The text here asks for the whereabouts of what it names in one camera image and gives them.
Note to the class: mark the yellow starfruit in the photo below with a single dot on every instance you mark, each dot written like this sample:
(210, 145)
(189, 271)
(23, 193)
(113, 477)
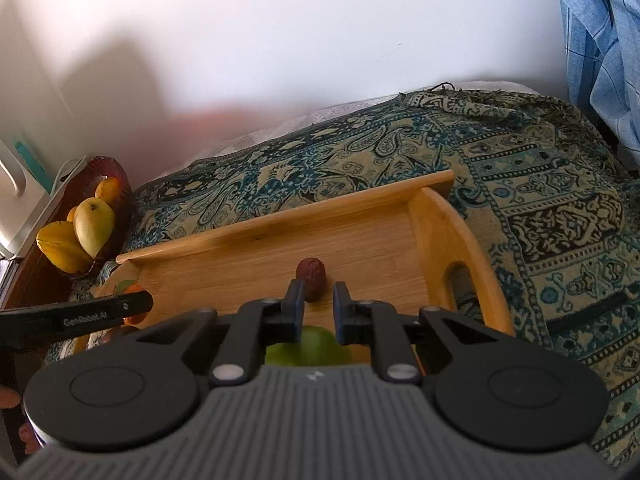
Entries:
(60, 247)

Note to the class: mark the yellow mango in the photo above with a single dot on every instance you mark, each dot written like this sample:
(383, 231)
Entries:
(95, 225)

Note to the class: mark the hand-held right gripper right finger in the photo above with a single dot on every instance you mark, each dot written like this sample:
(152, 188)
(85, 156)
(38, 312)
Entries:
(342, 312)

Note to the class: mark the dark red ribbed bowl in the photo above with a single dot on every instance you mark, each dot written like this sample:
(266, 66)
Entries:
(117, 175)

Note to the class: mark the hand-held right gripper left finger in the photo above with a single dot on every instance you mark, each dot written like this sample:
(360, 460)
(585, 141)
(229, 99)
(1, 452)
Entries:
(295, 307)

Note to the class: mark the teal patterned blanket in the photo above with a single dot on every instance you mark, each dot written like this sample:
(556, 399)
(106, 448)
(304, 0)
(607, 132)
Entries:
(550, 210)

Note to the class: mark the cream white electric kettle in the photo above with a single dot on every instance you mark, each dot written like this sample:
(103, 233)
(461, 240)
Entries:
(15, 220)

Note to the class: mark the person's left hand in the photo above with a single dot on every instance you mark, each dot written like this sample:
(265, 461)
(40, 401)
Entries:
(10, 399)

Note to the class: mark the dried red date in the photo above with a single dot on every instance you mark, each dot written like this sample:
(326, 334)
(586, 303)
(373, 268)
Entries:
(311, 275)

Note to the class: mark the blue checked cloth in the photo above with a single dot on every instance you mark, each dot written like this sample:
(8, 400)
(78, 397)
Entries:
(610, 60)

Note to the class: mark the tangerine with green patch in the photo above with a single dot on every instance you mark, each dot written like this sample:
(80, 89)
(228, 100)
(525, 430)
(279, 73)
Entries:
(131, 288)

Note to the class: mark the wooden serving tray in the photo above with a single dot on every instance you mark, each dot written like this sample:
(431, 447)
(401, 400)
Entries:
(350, 240)

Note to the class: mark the green apple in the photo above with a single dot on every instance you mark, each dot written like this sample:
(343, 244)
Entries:
(315, 347)

